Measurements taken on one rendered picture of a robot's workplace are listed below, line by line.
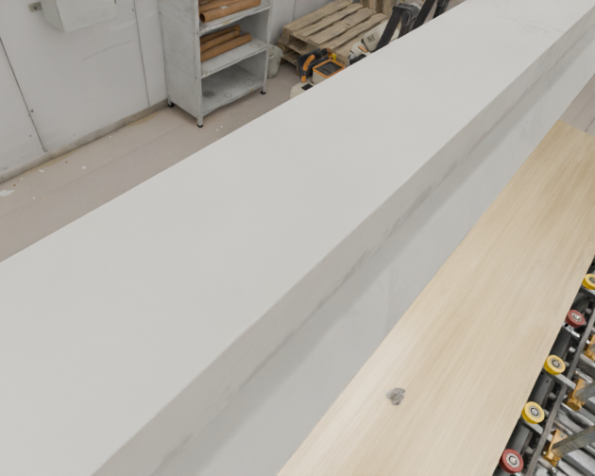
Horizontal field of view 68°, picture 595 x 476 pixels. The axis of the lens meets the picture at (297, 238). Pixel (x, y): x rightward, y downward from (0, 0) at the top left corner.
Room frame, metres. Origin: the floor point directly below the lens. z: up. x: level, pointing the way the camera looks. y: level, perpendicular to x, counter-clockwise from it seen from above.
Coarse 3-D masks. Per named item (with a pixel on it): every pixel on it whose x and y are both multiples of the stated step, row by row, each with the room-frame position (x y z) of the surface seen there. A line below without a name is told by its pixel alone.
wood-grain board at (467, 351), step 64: (576, 128) 2.99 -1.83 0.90; (512, 192) 2.12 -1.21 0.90; (576, 192) 2.25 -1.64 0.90; (512, 256) 1.60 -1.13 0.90; (576, 256) 1.70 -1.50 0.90; (448, 320) 1.12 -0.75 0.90; (512, 320) 1.19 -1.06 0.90; (384, 384) 0.75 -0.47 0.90; (448, 384) 0.81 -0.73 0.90; (512, 384) 0.87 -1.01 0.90; (320, 448) 0.47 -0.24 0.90; (384, 448) 0.51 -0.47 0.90; (448, 448) 0.56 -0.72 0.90
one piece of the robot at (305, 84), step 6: (324, 48) 3.18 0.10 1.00; (330, 48) 3.22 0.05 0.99; (318, 54) 3.09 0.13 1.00; (330, 54) 3.23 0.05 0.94; (306, 60) 3.00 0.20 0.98; (306, 66) 2.98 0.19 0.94; (306, 78) 3.05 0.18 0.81; (312, 78) 3.06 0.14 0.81; (300, 84) 2.95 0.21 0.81; (306, 84) 2.97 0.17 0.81; (312, 84) 2.98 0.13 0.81; (294, 90) 2.89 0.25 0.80; (300, 90) 2.88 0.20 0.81; (306, 90) 2.90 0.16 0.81; (294, 96) 2.88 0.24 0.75
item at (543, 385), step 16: (576, 304) 1.64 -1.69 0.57; (592, 304) 1.50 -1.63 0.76; (592, 320) 1.34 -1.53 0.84; (560, 336) 1.40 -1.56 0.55; (560, 352) 1.24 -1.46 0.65; (576, 352) 1.13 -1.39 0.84; (592, 368) 1.21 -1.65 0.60; (544, 384) 1.05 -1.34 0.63; (528, 400) 1.00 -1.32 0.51; (544, 400) 0.92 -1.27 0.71; (560, 400) 0.87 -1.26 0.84; (560, 416) 0.86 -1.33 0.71; (592, 416) 0.89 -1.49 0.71; (512, 432) 0.84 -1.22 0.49; (528, 432) 0.77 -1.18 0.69; (544, 432) 0.72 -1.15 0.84; (512, 448) 0.73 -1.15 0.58; (528, 464) 0.60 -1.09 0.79; (560, 464) 0.65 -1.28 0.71; (592, 464) 0.68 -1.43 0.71
